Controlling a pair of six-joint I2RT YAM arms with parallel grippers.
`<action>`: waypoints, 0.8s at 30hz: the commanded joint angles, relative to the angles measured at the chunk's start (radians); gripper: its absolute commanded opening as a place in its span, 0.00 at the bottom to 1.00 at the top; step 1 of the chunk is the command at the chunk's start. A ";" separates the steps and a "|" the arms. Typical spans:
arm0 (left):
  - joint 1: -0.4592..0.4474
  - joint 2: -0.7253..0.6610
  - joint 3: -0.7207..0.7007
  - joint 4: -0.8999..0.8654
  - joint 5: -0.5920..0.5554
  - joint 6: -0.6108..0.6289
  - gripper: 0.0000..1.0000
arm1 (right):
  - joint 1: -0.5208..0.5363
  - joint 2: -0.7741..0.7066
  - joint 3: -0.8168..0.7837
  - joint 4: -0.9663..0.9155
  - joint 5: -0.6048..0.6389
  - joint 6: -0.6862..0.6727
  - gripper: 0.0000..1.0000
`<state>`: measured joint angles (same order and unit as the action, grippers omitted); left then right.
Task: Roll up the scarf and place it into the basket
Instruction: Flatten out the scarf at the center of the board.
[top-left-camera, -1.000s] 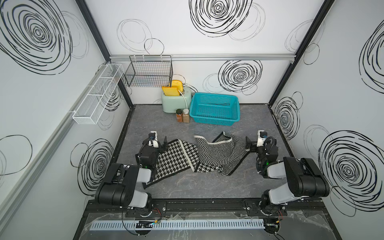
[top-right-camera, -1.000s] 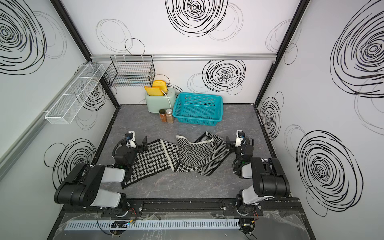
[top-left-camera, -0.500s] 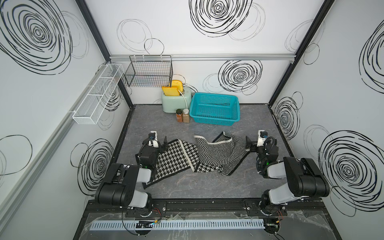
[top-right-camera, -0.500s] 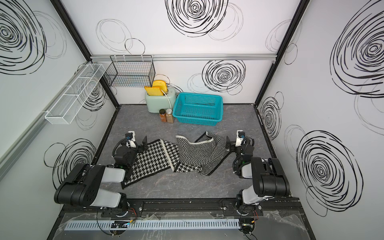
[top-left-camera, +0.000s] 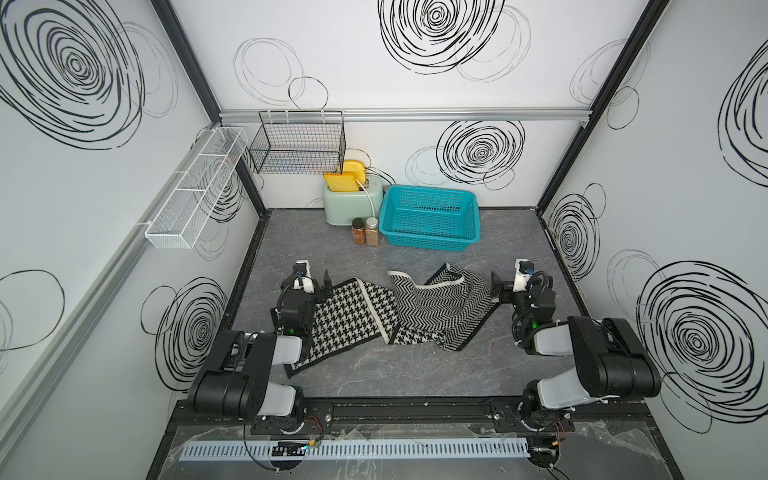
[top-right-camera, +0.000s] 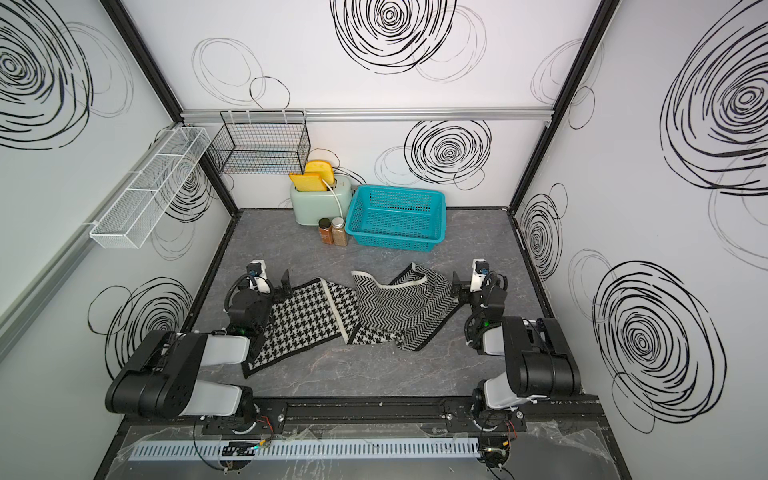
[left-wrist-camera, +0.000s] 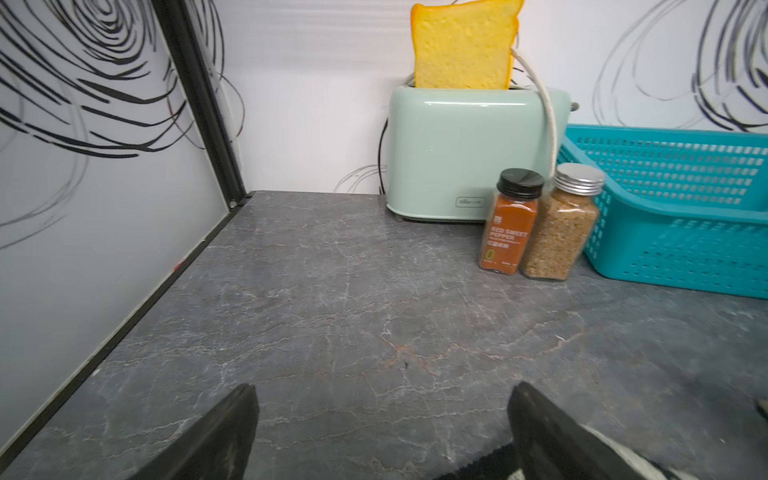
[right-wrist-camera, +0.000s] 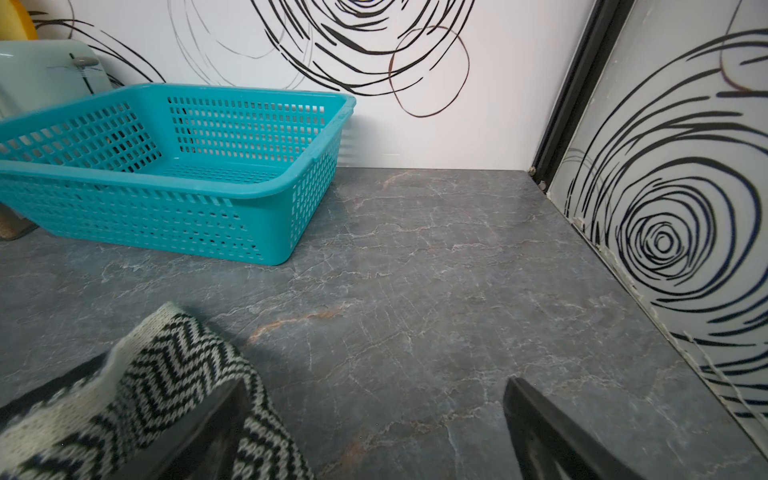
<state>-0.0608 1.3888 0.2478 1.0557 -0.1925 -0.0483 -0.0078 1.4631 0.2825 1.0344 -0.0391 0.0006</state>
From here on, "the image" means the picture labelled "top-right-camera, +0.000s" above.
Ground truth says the black white patterned knit scarf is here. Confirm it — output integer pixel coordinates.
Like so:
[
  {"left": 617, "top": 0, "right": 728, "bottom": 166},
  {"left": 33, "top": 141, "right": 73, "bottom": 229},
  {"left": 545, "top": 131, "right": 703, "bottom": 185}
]
[{"left": 242, "top": 263, "right": 462, "bottom": 377}]

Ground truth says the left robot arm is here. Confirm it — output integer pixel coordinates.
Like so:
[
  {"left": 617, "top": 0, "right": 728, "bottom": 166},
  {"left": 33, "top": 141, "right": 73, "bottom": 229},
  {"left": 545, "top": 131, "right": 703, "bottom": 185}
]
[{"left": 105, "top": 260, "right": 293, "bottom": 435}]

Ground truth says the yellow toast slice back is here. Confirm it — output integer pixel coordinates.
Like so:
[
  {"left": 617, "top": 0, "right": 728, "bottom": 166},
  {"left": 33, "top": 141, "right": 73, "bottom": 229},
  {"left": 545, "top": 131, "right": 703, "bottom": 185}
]
[{"left": 305, "top": 160, "right": 336, "bottom": 187}]

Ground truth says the dark brown spice jar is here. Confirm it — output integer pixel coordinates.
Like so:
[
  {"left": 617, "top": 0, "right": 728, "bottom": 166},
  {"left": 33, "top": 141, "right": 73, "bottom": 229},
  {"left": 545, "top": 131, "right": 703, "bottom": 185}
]
[{"left": 318, "top": 218, "right": 334, "bottom": 245}]

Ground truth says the white toaster cable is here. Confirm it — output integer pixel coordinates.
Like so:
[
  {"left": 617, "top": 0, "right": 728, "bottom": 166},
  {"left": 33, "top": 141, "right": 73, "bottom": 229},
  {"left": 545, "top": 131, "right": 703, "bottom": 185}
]
[{"left": 323, "top": 178, "right": 348, "bottom": 220}]

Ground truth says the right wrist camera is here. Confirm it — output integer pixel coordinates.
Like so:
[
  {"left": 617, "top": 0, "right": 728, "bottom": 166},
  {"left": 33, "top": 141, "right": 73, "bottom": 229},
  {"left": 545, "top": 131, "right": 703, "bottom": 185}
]
[{"left": 470, "top": 259, "right": 490, "bottom": 293}]

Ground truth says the yellow toast slice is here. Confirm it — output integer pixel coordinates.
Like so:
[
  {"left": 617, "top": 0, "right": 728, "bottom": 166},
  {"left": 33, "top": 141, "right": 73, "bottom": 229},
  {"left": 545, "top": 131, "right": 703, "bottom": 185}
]
[
  {"left": 289, "top": 172, "right": 328, "bottom": 192},
  {"left": 305, "top": 160, "right": 336, "bottom": 187}
]

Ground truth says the white slotted cable duct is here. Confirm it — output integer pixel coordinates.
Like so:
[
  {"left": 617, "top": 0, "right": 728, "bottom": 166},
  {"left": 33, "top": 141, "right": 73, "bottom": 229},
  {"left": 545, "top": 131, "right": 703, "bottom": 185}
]
[{"left": 128, "top": 438, "right": 480, "bottom": 463}]

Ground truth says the mint green toaster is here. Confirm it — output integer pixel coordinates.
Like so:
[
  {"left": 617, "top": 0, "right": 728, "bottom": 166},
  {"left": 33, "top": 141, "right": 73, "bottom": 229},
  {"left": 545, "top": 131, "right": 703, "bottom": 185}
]
[{"left": 290, "top": 176, "right": 353, "bottom": 226}]

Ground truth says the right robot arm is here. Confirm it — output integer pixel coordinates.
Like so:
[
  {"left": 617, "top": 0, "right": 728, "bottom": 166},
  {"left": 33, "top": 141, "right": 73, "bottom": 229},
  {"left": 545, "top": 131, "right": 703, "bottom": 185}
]
[{"left": 451, "top": 262, "right": 582, "bottom": 431}]

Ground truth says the light brown spice jar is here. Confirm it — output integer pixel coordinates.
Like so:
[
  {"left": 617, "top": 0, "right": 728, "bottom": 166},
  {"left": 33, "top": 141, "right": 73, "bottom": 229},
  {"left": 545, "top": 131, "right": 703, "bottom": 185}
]
[{"left": 331, "top": 217, "right": 348, "bottom": 247}]

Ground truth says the white wire wall shelf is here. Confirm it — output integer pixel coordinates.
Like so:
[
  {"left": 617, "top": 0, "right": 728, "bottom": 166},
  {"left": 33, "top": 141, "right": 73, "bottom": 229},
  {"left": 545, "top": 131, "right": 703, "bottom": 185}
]
[{"left": 89, "top": 127, "right": 212, "bottom": 249}]

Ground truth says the yellow toast slice front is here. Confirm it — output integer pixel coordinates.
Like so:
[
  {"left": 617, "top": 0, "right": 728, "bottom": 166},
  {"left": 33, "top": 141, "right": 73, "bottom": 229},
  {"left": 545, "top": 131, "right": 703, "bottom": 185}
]
[{"left": 289, "top": 172, "right": 328, "bottom": 192}]

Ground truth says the teal plastic basket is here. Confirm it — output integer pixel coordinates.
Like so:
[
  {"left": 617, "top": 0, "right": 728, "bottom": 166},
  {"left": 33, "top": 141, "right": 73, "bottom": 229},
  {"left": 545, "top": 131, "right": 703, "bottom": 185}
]
[{"left": 345, "top": 185, "right": 447, "bottom": 252}]

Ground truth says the black wire wall basket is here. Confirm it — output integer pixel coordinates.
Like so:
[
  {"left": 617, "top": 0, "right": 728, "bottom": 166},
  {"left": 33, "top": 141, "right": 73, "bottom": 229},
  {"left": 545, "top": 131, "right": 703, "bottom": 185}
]
[{"left": 208, "top": 109, "right": 311, "bottom": 175}]

